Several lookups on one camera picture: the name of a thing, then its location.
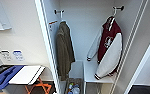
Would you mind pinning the dark olive jacket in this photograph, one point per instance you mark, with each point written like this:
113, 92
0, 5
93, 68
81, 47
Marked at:
64, 50

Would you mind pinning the white wardrobe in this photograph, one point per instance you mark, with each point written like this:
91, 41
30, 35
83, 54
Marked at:
84, 33

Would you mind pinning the red and white varsity jacket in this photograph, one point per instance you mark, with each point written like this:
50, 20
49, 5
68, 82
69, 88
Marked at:
107, 50

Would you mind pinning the small orange label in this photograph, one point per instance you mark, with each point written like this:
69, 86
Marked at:
53, 22

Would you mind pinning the dark storage basket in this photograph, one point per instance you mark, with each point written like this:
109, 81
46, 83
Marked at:
67, 83

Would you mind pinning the pale plastic bottle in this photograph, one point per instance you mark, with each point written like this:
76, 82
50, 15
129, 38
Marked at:
76, 89

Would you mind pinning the white clothes hanger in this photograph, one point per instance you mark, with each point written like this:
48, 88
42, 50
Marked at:
111, 20

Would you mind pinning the white folding table top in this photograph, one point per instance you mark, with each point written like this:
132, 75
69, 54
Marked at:
27, 74

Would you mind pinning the blue plastic tray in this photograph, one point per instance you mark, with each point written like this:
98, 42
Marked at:
4, 76

